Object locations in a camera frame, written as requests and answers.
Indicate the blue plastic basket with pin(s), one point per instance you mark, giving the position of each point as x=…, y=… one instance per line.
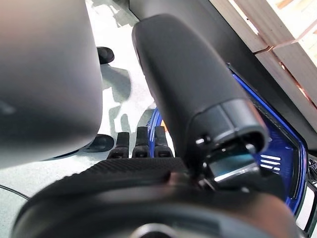
x=300, y=161

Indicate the black robot foot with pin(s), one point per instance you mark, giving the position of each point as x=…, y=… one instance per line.
x=100, y=143
x=105, y=54

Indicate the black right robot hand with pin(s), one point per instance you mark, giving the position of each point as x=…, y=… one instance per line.
x=188, y=81

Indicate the grey robot leg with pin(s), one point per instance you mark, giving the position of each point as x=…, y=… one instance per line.
x=44, y=74

